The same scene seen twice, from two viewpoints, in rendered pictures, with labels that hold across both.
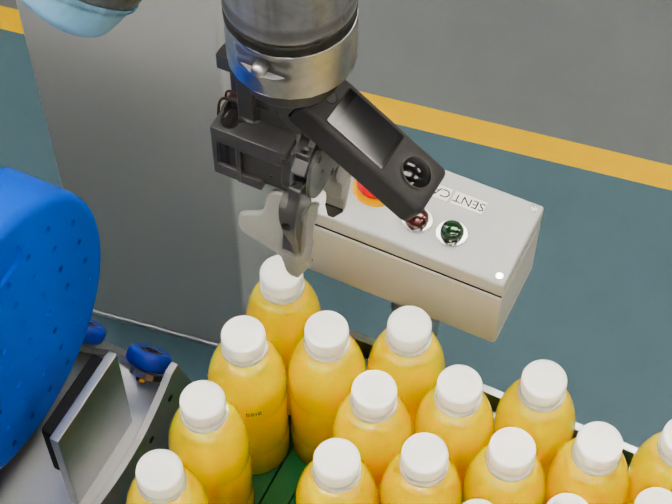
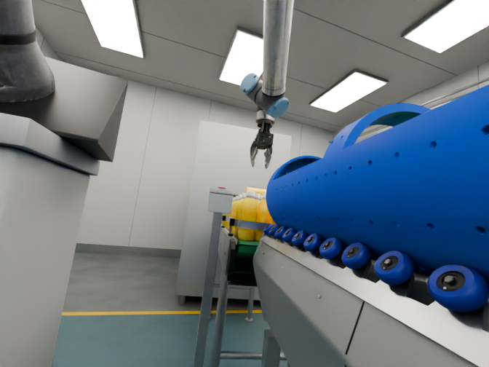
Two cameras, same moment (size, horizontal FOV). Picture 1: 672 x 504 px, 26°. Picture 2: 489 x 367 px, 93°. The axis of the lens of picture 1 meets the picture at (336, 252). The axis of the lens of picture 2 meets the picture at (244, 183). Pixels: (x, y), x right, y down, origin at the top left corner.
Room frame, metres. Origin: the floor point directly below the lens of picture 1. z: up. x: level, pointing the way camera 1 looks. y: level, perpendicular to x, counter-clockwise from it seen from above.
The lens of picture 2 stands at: (1.33, 0.86, 1.01)
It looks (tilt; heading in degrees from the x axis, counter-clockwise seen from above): 7 degrees up; 236
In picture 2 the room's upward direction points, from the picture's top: 7 degrees clockwise
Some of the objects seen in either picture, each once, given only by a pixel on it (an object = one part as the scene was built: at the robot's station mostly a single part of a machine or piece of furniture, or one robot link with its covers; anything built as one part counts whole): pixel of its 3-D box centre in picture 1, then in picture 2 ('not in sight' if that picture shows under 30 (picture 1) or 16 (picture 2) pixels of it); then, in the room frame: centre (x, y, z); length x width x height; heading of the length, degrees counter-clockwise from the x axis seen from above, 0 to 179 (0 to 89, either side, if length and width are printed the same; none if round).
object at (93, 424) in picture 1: (86, 426); not in sight; (0.65, 0.23, 0.99); 0.10 x 0.02 x 0.12; 154
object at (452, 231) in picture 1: (452, 230); not in sight; (0.79, -0.11, 1.11); 0.02 x 0.02 x 0.01
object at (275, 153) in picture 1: (285, 111); (263, 135); (0.69, 0.04, 1.38); 0.09 x 0.08 x 0.12; 64
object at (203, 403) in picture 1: (203, 405); not in sight; (0.61, 0.11, 1.09); 0.04 x 0.04 x 0.02
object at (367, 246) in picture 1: (422, 237); (219, 201); (0.82, -0.08, 1.05); 0.20 x 0.10 x 0.10; 64
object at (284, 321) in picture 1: (284, 337); (248, 217); (0.74, 0.05, 0.99); 0.07 x 0.07 x 0.19
